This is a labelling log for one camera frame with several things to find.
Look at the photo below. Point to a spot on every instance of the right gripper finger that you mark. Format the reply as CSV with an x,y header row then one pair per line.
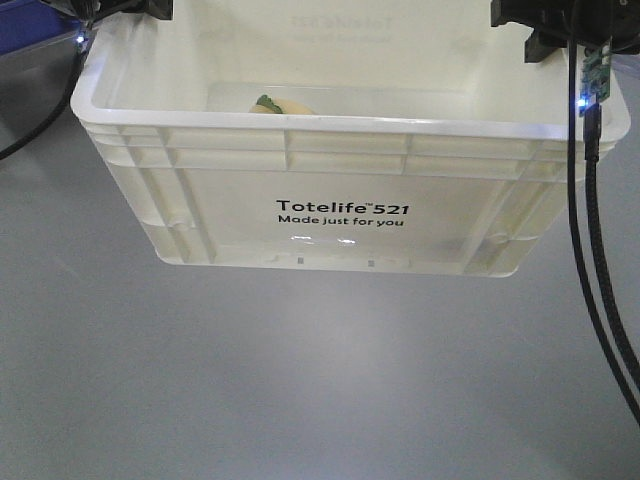
x,y
503,12
540,45

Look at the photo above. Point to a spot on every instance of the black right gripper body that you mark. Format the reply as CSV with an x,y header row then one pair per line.
x,y
592,23

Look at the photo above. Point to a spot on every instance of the green circuit board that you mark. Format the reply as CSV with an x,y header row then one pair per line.
x,y
595,81

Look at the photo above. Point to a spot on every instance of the cream toy with green leaf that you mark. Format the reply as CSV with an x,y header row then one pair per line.
x,y
268,105

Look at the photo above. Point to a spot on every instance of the white plastic Totelife crate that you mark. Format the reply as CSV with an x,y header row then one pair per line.
x,y
434,148

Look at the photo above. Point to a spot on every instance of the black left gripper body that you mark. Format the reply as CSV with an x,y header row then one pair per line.
x,y
95,10

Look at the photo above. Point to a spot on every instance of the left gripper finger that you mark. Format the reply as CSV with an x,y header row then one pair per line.
x,y
160,9

